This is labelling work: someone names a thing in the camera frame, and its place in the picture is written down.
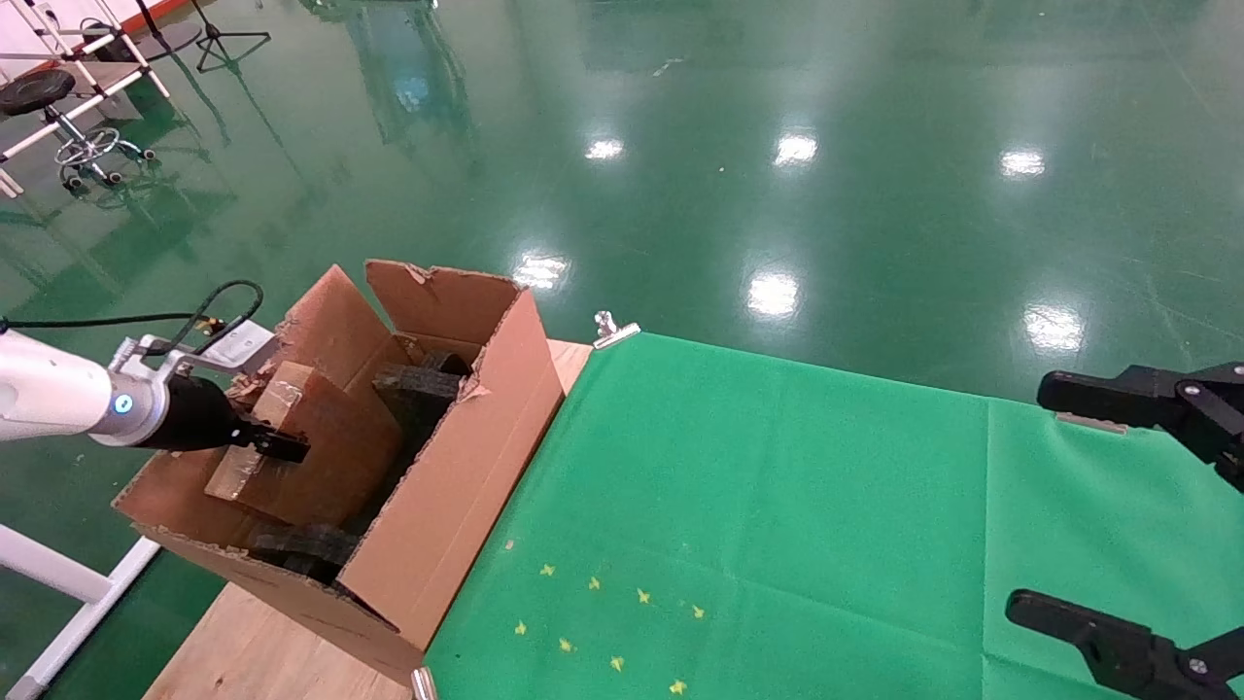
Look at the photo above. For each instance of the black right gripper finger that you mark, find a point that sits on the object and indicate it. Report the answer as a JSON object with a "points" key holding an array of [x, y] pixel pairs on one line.
{"points": [[1147, 399], [1127, 656]]}

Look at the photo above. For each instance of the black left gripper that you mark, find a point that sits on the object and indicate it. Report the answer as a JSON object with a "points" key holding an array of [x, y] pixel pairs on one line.
{"points": [[194, 418]]}

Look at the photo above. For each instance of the small brown cardboard box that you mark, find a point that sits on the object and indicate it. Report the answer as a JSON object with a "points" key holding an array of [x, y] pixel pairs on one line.
{"points": [[330, 457]]}

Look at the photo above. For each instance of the large open cardboard carton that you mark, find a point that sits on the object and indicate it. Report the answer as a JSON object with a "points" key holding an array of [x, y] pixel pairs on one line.
{"points": [[457, 486]]}

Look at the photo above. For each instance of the green table cloth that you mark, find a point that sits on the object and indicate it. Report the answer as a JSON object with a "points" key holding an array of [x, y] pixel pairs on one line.
{"points": [[826, 506]]}

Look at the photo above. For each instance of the white pipe rack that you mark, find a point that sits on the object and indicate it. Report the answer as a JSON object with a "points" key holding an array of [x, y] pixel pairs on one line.
{"points": [[115, 83]]}

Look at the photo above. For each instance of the black tripod stand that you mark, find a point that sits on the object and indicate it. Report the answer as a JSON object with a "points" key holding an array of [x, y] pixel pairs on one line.
{"points": [[231, 41]]}

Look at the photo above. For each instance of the black round-base stand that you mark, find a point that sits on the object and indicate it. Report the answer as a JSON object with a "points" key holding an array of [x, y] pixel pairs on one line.
{"points": [[173, 39]]}

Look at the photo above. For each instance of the black wheeled stool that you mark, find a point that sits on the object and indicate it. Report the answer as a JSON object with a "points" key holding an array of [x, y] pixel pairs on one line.
{"points": [[37, 89]]}

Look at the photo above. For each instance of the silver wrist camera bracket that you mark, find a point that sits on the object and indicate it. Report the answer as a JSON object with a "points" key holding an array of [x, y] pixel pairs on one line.
{"points": [[243, 342]]}

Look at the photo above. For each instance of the white table leg frame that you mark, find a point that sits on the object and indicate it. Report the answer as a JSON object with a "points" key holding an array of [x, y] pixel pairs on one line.
{"points": [[68, 603]]}

